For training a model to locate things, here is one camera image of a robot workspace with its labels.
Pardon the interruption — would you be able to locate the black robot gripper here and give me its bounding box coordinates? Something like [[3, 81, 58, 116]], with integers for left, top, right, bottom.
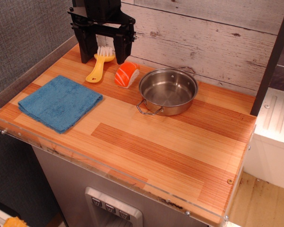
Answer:
[[68, 0, 136, 65]]

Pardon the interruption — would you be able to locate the blue cloth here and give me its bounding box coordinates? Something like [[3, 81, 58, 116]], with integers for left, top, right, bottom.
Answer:
[[18, 75, 103, 134]]

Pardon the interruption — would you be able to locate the yellow toy dish brush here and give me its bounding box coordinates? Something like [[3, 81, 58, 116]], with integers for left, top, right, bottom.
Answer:
[[86, 46, 115, 83]]

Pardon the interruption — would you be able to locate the orange salmon sushi toy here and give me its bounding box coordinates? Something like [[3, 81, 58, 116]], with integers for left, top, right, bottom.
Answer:
[[114, 61, 140, 88]]

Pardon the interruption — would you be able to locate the stainless steel pot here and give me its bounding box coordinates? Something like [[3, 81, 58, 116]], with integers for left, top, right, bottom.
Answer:
[[136, 66, 198, 116]]

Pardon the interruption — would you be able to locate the grey toy kitchen cabinet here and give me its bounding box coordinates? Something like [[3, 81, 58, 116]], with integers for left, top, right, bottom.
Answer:
[[33, 147, 205, 227]]

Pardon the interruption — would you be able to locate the clear acrylic table guard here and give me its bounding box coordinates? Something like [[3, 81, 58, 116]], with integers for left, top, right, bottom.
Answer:
[[0, 111, 256, 227]]

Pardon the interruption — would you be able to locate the silver dispenser button panel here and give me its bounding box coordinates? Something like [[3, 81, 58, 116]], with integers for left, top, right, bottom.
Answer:
[[85, 187, 143, 227]]

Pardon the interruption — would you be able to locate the white toy sink unit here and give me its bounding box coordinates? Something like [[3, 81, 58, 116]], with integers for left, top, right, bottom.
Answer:
[[243, 88, 284, 188]]

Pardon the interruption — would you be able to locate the yellow object bottom left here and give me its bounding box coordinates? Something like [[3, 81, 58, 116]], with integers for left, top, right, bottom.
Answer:
[[3, 217, 28, 227]]

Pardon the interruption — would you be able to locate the dark right shelf post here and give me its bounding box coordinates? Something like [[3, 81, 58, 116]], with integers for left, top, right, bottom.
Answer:
[[250, 18, 284, 116]]

